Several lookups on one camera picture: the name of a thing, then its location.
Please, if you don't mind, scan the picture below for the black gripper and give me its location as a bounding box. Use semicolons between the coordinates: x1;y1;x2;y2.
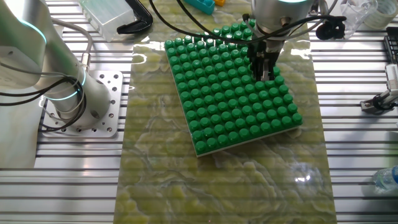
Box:
249;42;280;82

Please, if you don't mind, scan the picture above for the green studded baseplate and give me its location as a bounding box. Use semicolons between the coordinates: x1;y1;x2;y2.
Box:
164;17;304;158

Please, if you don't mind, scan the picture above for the clear plastic cup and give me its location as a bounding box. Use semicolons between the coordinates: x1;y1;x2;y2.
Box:
340;0;379;40

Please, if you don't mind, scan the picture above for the black C-clamp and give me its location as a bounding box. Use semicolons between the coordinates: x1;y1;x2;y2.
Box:
116;0;154;35

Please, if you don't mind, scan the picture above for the black keyboard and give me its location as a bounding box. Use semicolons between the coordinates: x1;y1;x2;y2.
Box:
382;26;398;65

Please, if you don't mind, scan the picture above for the clear tape roll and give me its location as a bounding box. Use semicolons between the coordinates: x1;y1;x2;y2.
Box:
363;0;398;30

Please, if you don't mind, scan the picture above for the green marble pattern mat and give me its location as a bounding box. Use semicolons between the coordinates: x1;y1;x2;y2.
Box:
113;0;338;224

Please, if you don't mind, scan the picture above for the translucent plastic box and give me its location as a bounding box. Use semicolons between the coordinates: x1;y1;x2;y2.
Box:
77;0;137;43

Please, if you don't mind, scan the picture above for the plastic water bottle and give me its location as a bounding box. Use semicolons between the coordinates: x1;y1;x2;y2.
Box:
373;164;398;194

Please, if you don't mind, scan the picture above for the black cable clip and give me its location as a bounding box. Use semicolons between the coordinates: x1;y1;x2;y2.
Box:
316;15;346;41

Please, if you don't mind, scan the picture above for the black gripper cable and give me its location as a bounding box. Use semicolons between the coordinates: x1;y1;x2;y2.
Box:
148;0;348;44

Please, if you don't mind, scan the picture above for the camera mount clamp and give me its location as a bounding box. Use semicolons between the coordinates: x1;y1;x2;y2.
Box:
310;0;324;16
360;88;398;114

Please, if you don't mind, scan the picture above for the gray depth camera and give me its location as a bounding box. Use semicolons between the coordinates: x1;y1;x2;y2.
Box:
384;63;398;93

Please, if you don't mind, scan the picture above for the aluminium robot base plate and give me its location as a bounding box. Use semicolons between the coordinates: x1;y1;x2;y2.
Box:
40;70;124;138

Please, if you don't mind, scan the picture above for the gray cable with connector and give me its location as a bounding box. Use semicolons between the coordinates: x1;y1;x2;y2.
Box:
49;17;94;74

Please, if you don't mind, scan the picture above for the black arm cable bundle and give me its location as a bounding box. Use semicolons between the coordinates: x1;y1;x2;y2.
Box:
0;76;88;133

